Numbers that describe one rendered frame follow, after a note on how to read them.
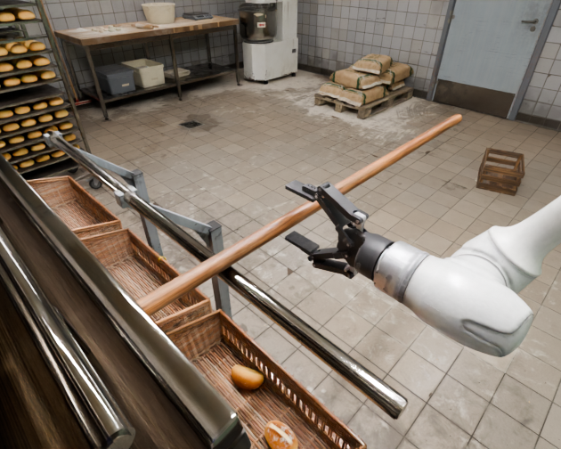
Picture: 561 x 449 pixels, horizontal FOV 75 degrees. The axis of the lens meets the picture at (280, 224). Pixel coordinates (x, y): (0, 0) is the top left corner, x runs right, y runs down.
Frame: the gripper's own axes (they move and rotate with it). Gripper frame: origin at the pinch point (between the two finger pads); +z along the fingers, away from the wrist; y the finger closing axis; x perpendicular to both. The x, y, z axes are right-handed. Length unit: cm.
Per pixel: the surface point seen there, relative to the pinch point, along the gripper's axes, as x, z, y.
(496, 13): 464, 117, 11
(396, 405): -18.7, -33.8, 2.5
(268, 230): -8.1, -0.6, -0.7
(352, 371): -18.7, -27.2, 2.5
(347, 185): 16.0, -1.0, -0.2
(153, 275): -6, 69, 61
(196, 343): -14, 27, 54
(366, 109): 340, 192, 107
